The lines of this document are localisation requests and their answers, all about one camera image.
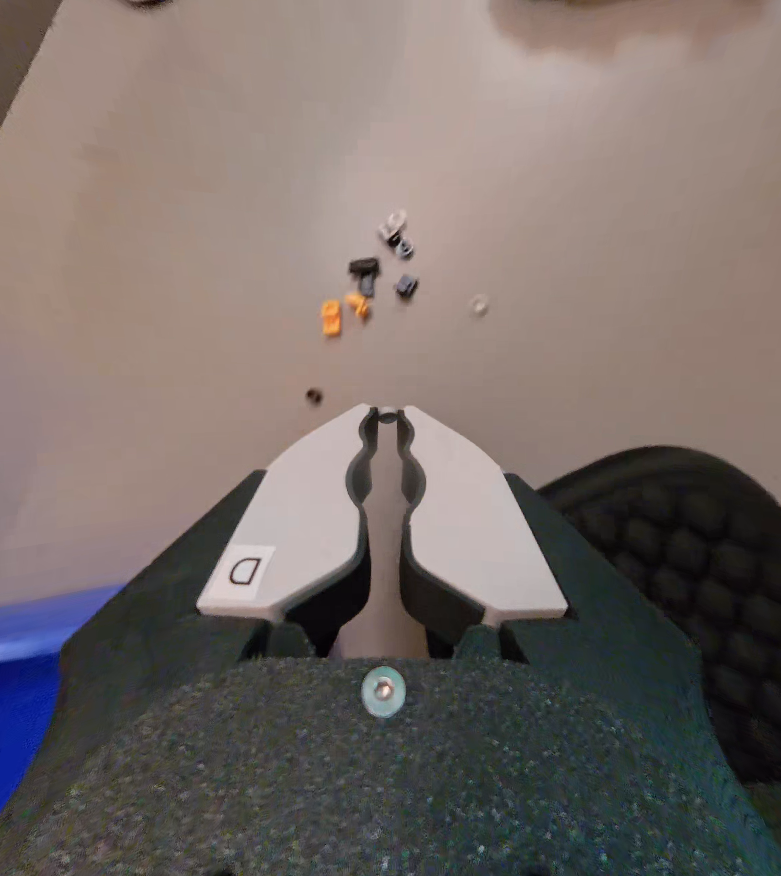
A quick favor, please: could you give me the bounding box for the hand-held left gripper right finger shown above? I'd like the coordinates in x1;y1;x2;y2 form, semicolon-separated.
397;405;569;647

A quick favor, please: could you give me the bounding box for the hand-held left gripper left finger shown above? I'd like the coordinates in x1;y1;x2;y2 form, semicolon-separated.
196;404;377;647

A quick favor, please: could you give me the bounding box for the blue plastic bin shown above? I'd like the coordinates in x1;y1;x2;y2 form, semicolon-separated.
0;582;127;856

